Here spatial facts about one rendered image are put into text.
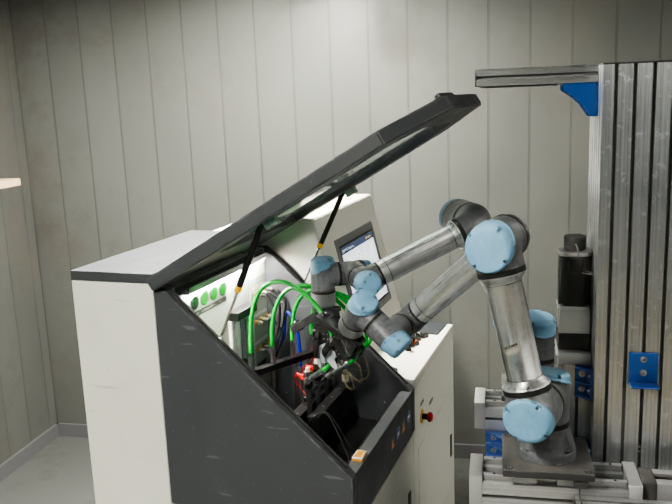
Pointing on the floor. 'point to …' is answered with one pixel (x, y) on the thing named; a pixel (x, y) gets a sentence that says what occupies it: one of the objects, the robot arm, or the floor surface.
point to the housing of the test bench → (125, 370)
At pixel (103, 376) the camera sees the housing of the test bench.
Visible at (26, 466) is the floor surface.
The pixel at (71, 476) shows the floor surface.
